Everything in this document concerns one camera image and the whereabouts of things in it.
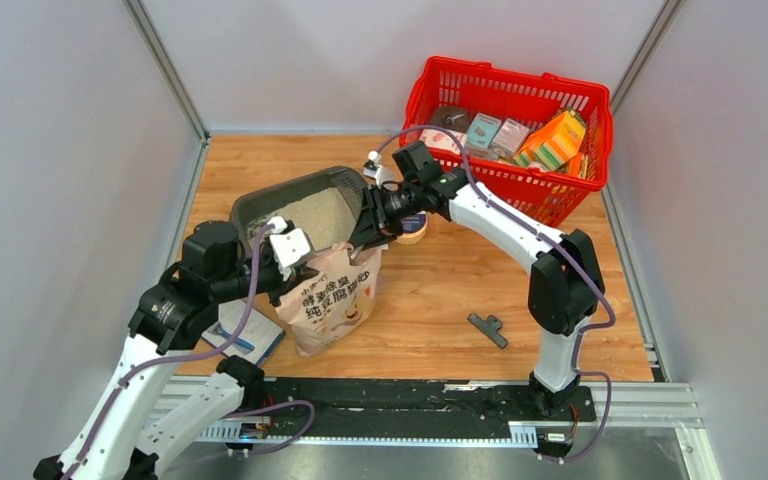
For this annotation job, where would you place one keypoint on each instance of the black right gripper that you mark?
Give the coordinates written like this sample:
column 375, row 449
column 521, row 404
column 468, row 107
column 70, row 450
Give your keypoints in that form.
column 371, row 228

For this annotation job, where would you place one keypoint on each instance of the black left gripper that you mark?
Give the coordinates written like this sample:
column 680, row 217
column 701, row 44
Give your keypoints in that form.
column 282, row 286

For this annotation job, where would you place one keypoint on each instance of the pink cat litter bag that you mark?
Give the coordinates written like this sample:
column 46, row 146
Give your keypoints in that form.
column 338, row 298

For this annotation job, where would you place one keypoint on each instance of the black bag clip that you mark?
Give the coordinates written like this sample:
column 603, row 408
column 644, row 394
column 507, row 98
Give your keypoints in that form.
column 491, row 327

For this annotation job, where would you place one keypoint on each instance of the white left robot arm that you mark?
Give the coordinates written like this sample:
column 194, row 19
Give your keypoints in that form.
column 121, row 439

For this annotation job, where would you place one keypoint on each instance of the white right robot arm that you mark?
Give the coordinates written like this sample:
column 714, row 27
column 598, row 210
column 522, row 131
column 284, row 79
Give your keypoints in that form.
column 565, row 282

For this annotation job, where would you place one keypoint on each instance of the blue razor box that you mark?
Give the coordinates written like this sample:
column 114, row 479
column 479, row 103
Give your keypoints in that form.
column 256, row 342

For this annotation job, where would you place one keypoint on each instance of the grey litter box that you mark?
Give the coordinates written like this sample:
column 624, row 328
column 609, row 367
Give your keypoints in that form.
column 325, row 204

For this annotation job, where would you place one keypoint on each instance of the yellow tape roll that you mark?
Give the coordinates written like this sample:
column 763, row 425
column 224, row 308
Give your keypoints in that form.
column 413, row 228

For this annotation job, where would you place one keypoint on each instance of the white Kamenoko sponge pack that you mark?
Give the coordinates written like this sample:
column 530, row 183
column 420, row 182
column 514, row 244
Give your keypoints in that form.
column 450, row 140

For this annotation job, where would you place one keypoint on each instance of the teal sponge pack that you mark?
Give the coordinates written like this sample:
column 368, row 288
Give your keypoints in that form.
column 482, row 130

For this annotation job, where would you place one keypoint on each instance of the red shopping basket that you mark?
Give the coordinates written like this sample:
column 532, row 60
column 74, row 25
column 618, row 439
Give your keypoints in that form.
column 530, row 100

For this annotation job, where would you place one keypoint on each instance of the orange sponge pack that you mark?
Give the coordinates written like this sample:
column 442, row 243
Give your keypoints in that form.
column 556, row 147

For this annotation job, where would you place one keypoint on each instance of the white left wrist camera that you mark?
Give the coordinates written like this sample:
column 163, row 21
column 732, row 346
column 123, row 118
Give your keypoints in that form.
column 290, row 245

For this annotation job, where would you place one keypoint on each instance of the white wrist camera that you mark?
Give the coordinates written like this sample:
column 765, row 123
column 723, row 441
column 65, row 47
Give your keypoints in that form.
column 375, row 171
column 290, row 245

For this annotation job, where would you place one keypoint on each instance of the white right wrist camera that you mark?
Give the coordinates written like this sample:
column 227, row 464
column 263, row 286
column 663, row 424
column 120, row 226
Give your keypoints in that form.
column 375, row 171

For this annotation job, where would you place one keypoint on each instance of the black mounting rail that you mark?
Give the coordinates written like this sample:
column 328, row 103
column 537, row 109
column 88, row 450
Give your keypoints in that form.
column 408, row 409

